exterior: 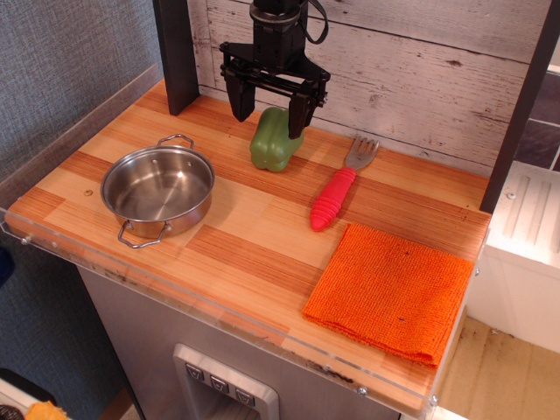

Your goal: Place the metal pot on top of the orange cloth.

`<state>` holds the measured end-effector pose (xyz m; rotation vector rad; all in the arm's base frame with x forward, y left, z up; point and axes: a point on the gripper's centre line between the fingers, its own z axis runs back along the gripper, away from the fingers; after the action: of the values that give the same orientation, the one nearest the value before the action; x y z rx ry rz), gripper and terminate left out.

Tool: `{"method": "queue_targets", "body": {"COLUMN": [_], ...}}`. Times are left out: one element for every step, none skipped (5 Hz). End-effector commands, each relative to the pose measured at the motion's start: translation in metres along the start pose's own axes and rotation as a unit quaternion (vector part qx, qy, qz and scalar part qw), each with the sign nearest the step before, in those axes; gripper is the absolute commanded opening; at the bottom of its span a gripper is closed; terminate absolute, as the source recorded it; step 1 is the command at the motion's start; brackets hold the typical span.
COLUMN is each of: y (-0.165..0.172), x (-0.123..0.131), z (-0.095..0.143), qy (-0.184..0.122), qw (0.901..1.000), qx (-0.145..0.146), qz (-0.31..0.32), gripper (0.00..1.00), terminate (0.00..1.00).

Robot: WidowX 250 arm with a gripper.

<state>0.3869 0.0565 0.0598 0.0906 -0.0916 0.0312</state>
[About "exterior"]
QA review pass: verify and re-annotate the grey toy fridge cabinet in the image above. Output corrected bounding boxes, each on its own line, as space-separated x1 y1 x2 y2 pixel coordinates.
79 269 399 419

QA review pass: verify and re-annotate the yellow object bottom left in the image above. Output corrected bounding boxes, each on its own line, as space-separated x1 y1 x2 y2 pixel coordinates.
24 402 68 420

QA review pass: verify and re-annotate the orange cloth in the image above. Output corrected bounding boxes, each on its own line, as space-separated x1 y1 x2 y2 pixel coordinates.
303 223 474 368

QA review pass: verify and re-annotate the dark right shelf post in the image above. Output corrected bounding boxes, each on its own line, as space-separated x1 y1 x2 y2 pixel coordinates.
479 0 559 214

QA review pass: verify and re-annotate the dark shelf post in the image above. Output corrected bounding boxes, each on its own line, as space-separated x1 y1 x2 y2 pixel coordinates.
479 0 559 214
152 0 200 116

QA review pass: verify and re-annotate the fork with red handle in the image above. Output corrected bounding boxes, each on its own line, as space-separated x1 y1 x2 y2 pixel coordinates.
310 137 380 232

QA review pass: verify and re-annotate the clear acrylic edge guard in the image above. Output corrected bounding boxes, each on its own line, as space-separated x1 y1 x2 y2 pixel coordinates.
2 210 438 419

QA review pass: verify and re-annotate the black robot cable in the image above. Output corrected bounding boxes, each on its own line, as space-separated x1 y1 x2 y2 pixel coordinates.
300 0 329 45

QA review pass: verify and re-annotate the metal pot with handles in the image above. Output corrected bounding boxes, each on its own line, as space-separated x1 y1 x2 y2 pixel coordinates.
101 134 215 249

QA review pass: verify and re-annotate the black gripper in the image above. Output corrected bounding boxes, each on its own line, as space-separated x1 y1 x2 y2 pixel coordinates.
220 1 330 139

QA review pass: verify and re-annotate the dark left shelf post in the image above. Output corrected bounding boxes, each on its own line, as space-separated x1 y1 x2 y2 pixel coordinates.
152 0 200 116

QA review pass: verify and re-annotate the white toy sink unit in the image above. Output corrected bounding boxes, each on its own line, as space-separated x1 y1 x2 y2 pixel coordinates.
466 162 559 352

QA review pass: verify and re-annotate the green toy bell pepper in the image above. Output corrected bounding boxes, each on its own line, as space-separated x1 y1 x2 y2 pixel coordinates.
249 107 305 172

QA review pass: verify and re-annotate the silver dispenser panel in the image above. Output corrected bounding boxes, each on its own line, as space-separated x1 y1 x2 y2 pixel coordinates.
173 343 280 419

